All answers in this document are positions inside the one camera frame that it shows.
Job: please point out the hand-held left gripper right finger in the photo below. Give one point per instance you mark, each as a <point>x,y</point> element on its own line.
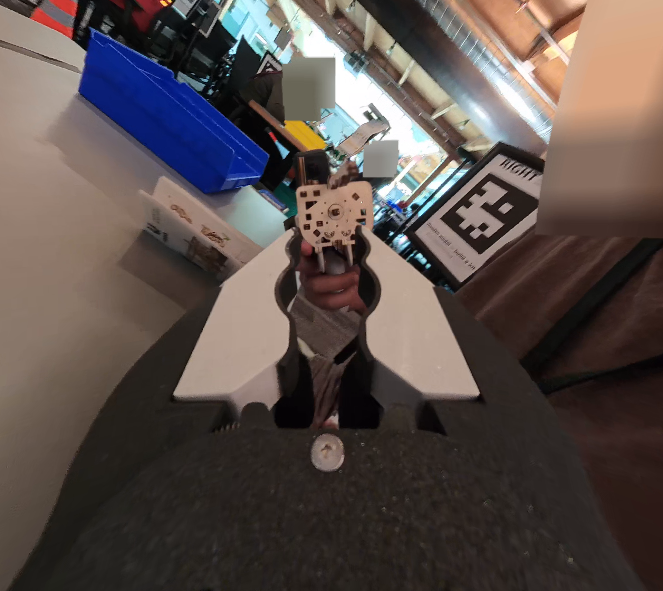
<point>419,342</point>

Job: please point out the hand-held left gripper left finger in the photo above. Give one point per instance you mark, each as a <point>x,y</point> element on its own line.
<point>238,337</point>

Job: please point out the wooden model assembly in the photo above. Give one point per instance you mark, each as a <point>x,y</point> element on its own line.
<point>334,210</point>

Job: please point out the person's right hand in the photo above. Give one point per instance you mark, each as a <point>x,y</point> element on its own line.
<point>326,290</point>

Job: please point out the yellow plastic bin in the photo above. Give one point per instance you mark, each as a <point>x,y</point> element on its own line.
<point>303,133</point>

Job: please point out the green plastic bin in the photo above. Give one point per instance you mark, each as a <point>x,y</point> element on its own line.
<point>284,200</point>

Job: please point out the white printed kit box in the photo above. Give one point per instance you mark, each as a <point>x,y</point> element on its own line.
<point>191,228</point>

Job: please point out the black chair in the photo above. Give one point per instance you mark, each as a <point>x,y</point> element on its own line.
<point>235,68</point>

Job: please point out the large blue plastic bin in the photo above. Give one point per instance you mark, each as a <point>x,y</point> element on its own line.
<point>171,120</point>

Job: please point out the red chair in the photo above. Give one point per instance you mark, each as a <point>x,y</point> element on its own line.
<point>140,6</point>

